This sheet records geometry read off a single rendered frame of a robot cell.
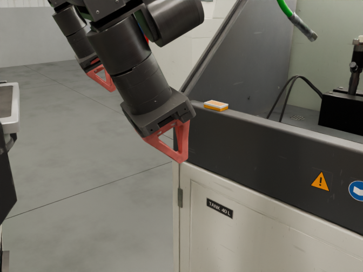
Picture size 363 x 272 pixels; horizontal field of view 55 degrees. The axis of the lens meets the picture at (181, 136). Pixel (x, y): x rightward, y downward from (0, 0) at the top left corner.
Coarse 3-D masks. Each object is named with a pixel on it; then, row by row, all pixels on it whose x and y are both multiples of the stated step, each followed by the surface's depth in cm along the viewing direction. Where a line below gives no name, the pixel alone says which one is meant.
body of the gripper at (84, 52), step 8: (80, 32) 75; (72, 40) 76; (80, 40) 76; (88, 40) 76; (72, 48) 78; (80, 48) 76; (88, 48) 77; (80, 56) 78; (88, 56) 77; (96, 56) 76; (80, 64) 76; (88, 64) 76
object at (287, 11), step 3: (279, 0) 75; (282, 0) 75; (279, 3) 76; (282, 3) 75; (285, 3) 76; (282, 6) 76; (285, 6) 76; (282, 9) 76; (285, 9) 76; (288, 9) 76; (285, 12) 77; (288, 12) 77; (291, 12) 77; (288, 15) 77; (291, 15) 77
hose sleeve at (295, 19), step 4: (292, 16) 77; (296, 16) 78; (292, 20) 78; (296, 20) 78; (300, 20) 79; (296, 24) 79; (300, 24) 79; (304, 24) 79; (300, 28) 80; (304, 28) 80; (308, 28) 80; (304, 32) 81; (308, 32) 80; (312, 32) 81; (308, 36) 81
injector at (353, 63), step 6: (360, 42) 78; (354, 48) 79; (360, 48) 78; (354, 54) 79; (360, 54) 78; (354, 60) 79; (360, 60) 79; (354, 66) 78; (360, 66) 79; (354, 72) 80; (360, 72) 80; (354, 78) 81; (354, 84) 81; (348, 90) 83; (354, 90) 82
